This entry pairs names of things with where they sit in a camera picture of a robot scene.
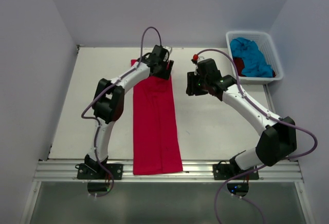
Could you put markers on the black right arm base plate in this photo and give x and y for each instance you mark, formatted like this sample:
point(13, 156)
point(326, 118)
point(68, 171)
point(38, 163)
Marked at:
point(223, 170)

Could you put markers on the pink red t shirt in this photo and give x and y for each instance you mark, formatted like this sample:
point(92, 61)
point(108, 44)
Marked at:
point(155, 138)

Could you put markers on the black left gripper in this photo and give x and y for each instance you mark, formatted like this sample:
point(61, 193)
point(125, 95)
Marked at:
point(165, 74)

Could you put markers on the aluminium mounting rail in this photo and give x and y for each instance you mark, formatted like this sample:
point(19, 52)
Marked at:
point(183, 171)

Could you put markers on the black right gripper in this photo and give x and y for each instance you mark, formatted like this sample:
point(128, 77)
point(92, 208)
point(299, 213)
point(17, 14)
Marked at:
point(191, 89)

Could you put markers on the dark red t shirt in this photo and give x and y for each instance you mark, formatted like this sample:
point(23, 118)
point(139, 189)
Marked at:
point(254, 68)

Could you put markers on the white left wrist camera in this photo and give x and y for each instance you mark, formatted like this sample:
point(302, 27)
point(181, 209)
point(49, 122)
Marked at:
point(168, 50)

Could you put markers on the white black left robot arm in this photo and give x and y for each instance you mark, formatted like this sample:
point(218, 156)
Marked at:
point(108, 104)

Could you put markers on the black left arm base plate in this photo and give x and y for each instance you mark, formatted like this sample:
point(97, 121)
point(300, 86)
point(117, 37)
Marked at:
point(113, 171)

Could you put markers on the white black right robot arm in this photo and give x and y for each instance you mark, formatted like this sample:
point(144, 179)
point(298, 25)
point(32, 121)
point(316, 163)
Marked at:
point(277, 136)

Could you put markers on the white plastic laundry basket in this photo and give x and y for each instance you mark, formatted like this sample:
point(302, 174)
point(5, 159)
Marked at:
point(266, 47)

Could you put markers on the blue t shirt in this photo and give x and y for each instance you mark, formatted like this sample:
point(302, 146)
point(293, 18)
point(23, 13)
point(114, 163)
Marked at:
point(245, 49)

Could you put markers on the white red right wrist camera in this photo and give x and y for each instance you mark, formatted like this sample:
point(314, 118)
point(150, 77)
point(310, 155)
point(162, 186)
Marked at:
point(196, 58)

